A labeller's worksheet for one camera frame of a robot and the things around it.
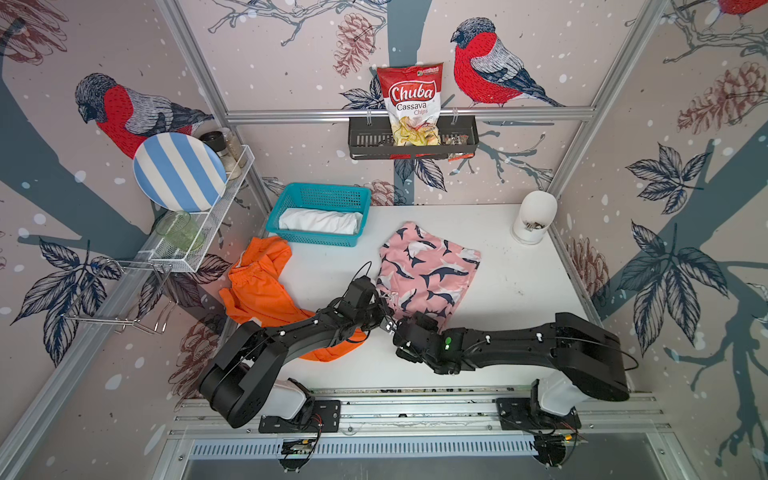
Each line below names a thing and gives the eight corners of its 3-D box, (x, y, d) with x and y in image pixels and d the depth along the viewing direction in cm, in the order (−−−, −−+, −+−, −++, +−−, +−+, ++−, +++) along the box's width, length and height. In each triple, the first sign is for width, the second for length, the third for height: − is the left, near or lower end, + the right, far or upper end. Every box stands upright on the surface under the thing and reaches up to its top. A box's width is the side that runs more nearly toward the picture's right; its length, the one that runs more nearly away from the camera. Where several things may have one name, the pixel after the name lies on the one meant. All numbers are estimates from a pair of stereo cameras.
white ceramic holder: (514, 248, 110) (530, 219, 97) (505, 220, 119) (518, 190, 106) (545, 248, 110) (565, 219, 97) (533, 220, 119) (550, 190, 106)
